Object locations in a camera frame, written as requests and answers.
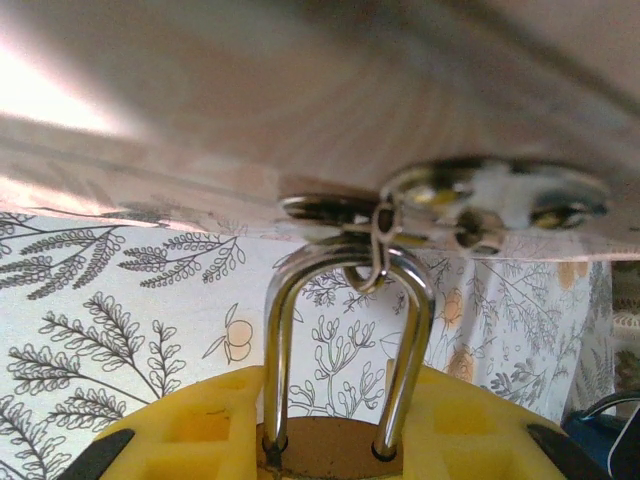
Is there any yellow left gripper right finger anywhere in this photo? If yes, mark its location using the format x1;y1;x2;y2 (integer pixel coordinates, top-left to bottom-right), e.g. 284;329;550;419
383;368;612;480

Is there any pink box with cartoon couple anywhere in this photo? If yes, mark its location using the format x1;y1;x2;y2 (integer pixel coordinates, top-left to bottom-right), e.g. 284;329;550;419
0;0;640;262

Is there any silver box hasp latch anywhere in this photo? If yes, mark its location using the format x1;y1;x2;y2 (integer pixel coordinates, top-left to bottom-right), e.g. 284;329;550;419
278;154;615;297

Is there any brass padlock with steel shackle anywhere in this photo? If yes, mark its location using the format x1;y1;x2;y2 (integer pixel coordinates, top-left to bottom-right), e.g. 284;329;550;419
255;243;435;480

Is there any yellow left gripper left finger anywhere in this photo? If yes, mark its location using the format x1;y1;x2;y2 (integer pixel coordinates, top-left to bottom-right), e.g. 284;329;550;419
63;364;265;480

